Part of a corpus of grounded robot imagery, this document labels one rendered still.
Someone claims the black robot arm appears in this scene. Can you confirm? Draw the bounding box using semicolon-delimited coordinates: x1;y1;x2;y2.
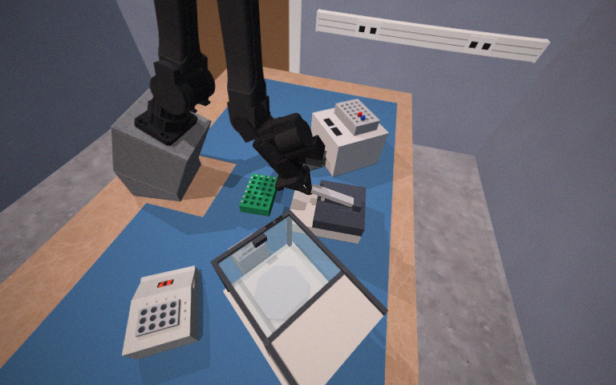
134;0;326;179

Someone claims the blue bench mat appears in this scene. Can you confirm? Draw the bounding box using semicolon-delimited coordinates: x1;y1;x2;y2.
0;79;397;385

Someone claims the green tube rack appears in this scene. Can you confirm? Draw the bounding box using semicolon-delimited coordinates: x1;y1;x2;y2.
239;173;277;217

